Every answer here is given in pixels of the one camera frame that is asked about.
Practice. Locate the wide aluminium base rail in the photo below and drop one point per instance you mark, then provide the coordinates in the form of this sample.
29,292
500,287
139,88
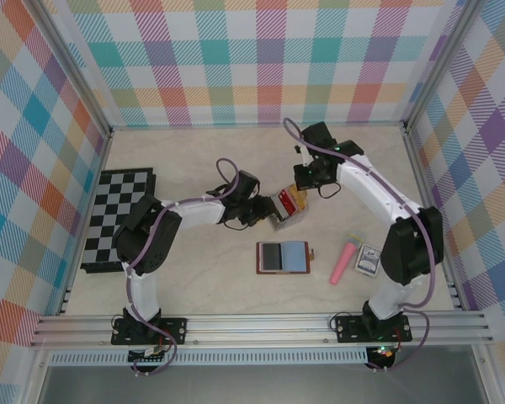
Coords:
256,330

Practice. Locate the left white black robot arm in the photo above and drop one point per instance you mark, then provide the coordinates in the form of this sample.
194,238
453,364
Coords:
193,214

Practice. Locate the brown leather card holder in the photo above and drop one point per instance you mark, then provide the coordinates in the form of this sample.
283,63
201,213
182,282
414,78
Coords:
294,256

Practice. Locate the left aluminium corner post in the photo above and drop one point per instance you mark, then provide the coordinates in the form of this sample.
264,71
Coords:
81,76

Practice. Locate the left side aluminium rail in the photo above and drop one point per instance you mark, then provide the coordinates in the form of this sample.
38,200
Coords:
85,219

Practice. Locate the blue playing card deck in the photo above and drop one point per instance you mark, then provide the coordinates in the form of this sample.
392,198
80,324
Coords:
368,258

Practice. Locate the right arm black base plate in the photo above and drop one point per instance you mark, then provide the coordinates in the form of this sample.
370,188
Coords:
347,330

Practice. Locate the clear acrylic card box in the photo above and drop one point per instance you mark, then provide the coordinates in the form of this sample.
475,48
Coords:
284,221

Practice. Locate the black credit card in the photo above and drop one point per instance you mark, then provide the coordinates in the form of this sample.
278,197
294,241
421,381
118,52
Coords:
272,256

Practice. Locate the black silver chessboard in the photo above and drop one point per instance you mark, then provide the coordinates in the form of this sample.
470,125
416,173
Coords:
118,202

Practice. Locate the back aluminium rail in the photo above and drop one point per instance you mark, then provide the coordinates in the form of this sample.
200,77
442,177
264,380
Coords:
256,125

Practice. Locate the right aluminium corner post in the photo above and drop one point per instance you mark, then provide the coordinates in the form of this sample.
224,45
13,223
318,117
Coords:
442,63

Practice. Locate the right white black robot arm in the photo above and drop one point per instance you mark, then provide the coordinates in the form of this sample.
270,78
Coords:
374,189

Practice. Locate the orange card stack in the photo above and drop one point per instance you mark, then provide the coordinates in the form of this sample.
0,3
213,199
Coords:
301,201

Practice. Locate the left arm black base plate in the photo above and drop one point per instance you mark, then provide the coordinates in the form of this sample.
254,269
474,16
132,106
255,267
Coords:
177,330

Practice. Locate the aluminium corner post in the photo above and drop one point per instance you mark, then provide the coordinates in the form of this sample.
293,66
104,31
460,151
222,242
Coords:
442,63
81,76

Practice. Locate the pink tube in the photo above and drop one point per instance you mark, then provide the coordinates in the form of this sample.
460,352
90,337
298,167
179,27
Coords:
341,265

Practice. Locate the red card stack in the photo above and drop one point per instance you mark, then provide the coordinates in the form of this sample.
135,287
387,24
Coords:
287,203

